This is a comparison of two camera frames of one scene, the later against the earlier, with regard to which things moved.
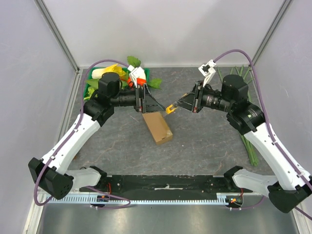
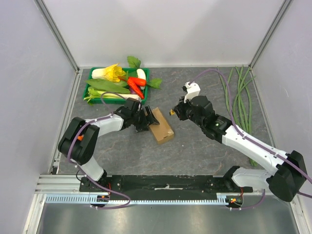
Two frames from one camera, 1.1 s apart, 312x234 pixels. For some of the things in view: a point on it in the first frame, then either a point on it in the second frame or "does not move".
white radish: [141, 73] does not move
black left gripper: [145, 102] -> [147, 121]
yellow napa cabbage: [98, 73] does not move
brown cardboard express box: [158, 126] does not move
